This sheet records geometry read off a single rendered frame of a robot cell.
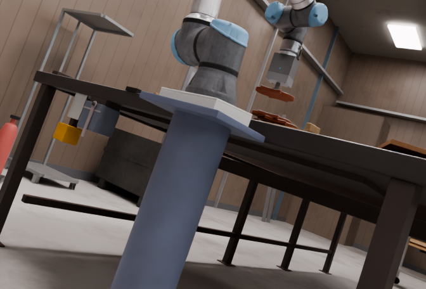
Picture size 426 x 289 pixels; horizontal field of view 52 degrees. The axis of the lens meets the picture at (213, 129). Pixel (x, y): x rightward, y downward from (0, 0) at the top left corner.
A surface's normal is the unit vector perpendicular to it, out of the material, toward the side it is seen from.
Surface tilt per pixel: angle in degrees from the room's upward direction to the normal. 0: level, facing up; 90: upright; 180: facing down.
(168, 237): 90
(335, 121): 90
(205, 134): 90
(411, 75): 90
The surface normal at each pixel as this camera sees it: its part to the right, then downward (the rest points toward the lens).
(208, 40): -0.72, -0.23
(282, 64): -0.44, -0.23
